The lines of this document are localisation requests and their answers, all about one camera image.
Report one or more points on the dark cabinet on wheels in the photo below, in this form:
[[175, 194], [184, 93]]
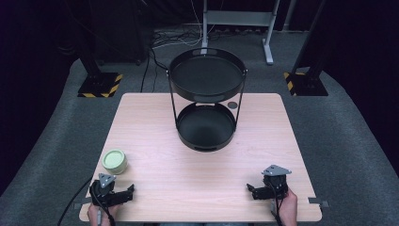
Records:
[[120, 34]]

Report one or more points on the grey metal stand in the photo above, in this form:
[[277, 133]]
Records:
[[238, 18]]

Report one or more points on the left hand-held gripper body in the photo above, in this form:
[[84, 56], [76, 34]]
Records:
[[108, 195]]

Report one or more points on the grey table bracket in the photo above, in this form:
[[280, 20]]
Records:
[[82, 203], [318, 201]]

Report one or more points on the person's right hand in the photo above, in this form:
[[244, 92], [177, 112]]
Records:
[[289, 208]]

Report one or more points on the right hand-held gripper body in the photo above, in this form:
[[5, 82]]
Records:
[[276, 183]]

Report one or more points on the pale green round jar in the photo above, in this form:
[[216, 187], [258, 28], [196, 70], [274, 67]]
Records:
[[114, 160]]

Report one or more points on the person's left hand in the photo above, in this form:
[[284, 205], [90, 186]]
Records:
[[94, 215]]

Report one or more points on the dark round table grommet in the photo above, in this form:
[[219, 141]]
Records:
[[232, 104]]

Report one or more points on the black stand with striped base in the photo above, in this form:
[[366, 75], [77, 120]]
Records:
[[100, 83], [306, 81]]

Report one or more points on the black two-tier round rack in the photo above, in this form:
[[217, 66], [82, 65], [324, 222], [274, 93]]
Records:
[[205, 78]]

